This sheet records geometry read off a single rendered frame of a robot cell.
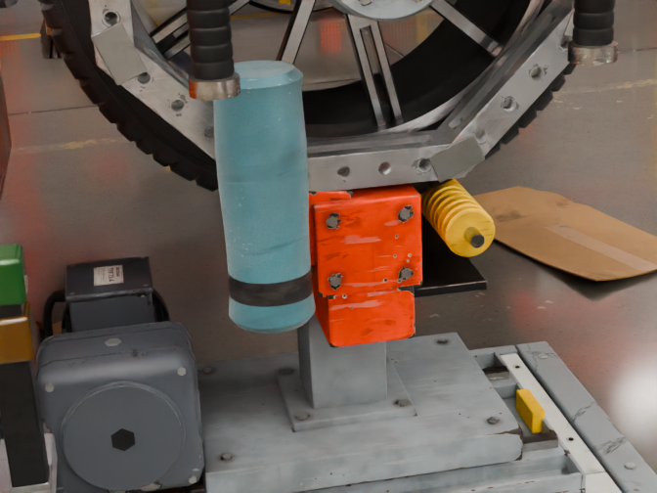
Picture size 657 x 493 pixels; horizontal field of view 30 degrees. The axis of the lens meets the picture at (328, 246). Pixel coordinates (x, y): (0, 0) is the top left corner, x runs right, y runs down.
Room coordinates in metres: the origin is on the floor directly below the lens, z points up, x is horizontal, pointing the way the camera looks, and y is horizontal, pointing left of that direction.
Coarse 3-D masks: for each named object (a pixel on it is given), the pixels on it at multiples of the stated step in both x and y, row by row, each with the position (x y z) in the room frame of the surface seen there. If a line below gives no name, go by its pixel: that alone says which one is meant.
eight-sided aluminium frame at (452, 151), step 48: (96, 0) 1.21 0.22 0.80; (96, 48) 1.21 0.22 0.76; (144, 48) 1.26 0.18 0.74; (528, 48) 1.31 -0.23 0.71; (144, 96) 1.22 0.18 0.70; (480, 96) 1.32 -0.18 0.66; (528, 96) 1.29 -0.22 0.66; (336, 144) 1.29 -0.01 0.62; (384, 144) 1.30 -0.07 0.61; (432, 144) 1.28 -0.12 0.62; (480, 144) 1.28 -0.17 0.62
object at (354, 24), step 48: (240, 0) 1.34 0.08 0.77; (480, 0) 1.52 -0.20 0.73; (528, 0) 1.38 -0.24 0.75; (288, 48) 1.35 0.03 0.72; (384, 48) 1.37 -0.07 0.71; (432, 48) 1.54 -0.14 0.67; (480, 48) 1.40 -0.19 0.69; (336, 96) 1.52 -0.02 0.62; (384, 96) 1.47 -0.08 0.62; (432, 96) 1.40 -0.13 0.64
